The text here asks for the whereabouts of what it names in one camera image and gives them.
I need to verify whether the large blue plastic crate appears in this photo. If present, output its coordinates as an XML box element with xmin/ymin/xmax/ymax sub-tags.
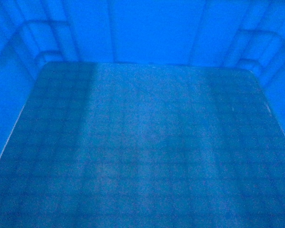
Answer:
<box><xmin>0</xmin><ymin>0</ymin><xmax>285</xmax><ymax>228</ymax></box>

